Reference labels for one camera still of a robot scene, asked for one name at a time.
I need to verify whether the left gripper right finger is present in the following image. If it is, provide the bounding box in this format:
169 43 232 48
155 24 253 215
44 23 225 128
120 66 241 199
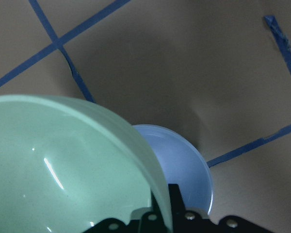
168 184 270 233

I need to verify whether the green bowl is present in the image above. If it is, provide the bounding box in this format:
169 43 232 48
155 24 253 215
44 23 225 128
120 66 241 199
0 95 173 233

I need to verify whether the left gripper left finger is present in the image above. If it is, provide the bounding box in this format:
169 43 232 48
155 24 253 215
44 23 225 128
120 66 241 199
83 189 169 233

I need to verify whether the blue bowl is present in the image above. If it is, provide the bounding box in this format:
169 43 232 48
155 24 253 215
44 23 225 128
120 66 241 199
134 124 214 215

